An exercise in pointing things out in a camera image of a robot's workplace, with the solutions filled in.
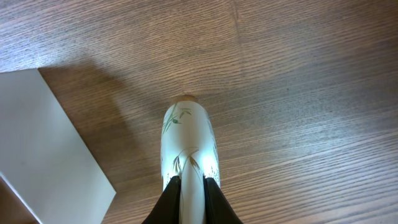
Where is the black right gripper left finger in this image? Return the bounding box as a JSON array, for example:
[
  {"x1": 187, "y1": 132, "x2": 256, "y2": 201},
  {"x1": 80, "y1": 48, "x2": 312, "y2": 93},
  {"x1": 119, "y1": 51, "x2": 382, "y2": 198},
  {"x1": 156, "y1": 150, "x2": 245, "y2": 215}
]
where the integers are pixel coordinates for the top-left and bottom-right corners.
[{"x1": 142, "y1": 175, "x2": 181, "y2": 224}]

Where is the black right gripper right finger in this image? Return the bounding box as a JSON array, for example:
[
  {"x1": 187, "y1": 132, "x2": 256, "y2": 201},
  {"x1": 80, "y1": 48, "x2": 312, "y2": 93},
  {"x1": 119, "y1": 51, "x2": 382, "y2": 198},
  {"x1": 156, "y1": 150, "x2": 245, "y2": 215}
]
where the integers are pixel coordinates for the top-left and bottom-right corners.
[{"x1": 203, "y1": 177, "x2": 243, "y2": 224}]

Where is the white bamboo print tube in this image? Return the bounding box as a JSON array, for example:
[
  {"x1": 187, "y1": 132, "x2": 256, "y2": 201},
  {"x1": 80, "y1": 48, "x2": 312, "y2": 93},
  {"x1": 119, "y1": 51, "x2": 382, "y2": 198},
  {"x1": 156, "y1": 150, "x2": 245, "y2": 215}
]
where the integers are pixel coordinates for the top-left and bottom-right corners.
[{"x1": 160, "y1": 95, "x2": 221, "y2": 223}]

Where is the white cardboard box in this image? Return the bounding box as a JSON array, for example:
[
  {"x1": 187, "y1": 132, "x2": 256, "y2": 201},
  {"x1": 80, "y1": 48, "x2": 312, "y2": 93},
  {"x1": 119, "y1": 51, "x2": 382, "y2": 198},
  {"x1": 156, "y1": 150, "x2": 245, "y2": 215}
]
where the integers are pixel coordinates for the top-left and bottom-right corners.
[{"x1": 1, "y1": 69, "x2": 116, "y2": 223}]

